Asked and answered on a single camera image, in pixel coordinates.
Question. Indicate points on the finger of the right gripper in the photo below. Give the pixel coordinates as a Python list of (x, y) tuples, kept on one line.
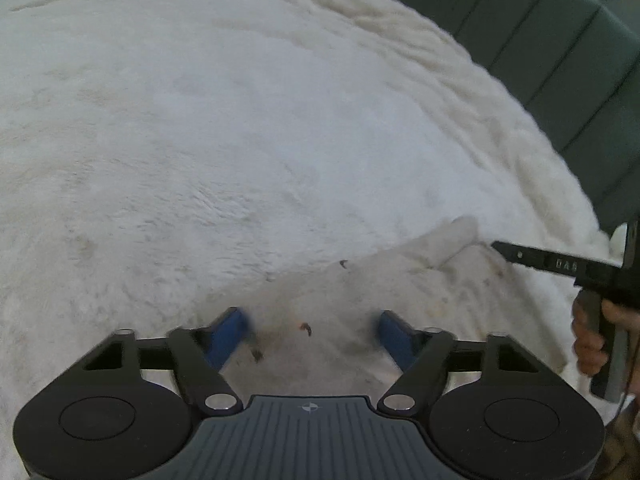
[(554, 262)]

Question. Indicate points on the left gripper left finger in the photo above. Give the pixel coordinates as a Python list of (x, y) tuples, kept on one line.
[(198, 357)]

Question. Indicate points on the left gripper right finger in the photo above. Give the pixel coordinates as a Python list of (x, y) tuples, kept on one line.
[(421, 356)]

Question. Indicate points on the beige patterned garment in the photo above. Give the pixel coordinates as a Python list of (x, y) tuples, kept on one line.
[(313, 303)]

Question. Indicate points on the person's right hand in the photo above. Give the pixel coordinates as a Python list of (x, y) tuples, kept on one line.
[(589, 344)]

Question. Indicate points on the white fluffy bed blanket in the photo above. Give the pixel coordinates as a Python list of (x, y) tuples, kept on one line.
[(128, 124)]

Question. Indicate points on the grey padded headboard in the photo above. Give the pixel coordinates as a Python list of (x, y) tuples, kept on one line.
[(574, 65)]

